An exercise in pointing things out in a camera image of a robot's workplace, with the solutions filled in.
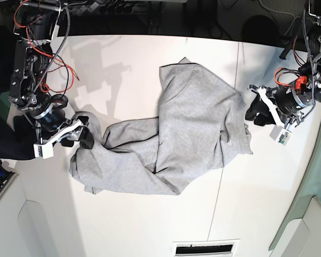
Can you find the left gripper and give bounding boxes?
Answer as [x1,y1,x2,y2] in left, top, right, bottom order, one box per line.
[245,85,316,126]

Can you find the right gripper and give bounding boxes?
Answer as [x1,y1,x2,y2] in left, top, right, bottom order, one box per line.
[32,103,94,149]

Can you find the grey t-shirt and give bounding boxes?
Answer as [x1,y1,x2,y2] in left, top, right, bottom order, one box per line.
[70,58,251,195]

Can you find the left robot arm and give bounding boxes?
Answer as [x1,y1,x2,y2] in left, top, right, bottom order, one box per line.
[245,1,321,128]

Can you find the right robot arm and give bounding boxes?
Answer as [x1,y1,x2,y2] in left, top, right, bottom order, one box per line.
[9,1,94,155]

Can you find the dark navy cloth pile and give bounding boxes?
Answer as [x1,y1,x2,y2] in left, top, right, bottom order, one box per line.
[0,25,43,161]

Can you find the black round stool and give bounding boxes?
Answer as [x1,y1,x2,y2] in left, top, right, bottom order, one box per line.
[241,15,280,45]

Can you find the grey cables on floor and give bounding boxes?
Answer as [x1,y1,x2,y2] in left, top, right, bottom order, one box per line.
[256,0,311,46]

